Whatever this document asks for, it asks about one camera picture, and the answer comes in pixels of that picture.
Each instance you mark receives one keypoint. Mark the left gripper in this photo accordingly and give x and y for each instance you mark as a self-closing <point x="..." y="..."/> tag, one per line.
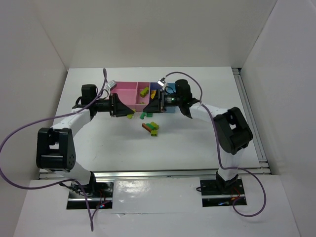
<point x="113" y="105"/>

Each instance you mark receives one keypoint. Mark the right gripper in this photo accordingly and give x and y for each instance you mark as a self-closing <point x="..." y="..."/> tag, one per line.
<point x="161" y="101"/>

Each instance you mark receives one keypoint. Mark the dark green rounded brick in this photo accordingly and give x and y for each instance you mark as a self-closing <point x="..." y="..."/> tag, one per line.
<point x="149" y="126"/>

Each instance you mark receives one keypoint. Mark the brown long plate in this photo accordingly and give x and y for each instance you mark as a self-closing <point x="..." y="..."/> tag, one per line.
<point x="145" y="127"/>

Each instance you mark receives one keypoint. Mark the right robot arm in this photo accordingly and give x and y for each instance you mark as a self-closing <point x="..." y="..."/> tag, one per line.
<point x="232" y="132"/>

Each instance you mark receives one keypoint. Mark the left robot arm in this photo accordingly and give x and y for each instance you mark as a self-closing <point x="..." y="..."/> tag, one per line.
<point x="55" y="145"/>

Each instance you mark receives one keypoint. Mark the pink container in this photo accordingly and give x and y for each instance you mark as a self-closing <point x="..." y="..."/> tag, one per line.
<point x="129" y="94"/>

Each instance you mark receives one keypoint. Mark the light blue container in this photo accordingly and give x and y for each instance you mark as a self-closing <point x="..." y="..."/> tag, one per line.
<point x="170" y="89"/>

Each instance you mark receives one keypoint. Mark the small lime square brick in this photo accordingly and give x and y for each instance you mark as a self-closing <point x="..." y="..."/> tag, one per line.
<point x="154" y="133"/>

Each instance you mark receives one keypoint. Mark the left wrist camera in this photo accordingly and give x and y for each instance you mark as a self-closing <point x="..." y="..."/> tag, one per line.
<point x="111" y="85"/>

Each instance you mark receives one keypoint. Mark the aluminium front rail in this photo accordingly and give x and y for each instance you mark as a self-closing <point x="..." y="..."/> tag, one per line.
<point x="153" y="174"/>

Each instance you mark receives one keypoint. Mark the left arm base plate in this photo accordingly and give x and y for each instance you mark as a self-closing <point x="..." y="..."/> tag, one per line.
<point x="102" y="196"/>

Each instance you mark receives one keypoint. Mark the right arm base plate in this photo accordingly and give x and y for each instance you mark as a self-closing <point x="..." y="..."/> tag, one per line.
<point x="213" y="197"/>

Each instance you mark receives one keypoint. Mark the aluminium side rail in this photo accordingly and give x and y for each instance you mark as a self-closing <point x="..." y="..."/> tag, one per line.
<point x="263" y="163"/>

